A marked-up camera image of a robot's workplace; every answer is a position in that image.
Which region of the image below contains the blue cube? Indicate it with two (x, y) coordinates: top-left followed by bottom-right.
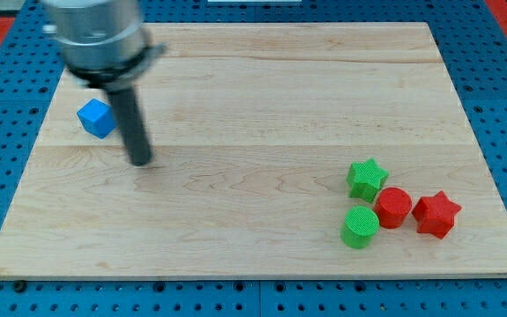
(77, 99), (116, 139)

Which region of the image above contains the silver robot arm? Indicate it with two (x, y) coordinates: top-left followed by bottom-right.
(41, 0), (167, 92)

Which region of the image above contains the green star block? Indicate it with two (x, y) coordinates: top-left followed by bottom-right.
(346, 158), (389, 203)

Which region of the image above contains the red star block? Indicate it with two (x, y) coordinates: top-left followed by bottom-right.
(411, 190), (462, 240)

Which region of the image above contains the wooden board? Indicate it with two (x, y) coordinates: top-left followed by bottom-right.
(0, 22), (507, 281)

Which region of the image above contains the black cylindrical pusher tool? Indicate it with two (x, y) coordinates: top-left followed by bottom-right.
(106, 87), (152, 166)

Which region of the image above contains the green cylinder block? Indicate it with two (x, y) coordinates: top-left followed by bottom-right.
(341, 205), (379, 249)

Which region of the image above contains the red cylinder block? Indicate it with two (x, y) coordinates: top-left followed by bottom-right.
(373, 187), (413, 229)

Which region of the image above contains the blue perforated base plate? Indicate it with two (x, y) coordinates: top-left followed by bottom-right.
(0, 1), (507, 316)

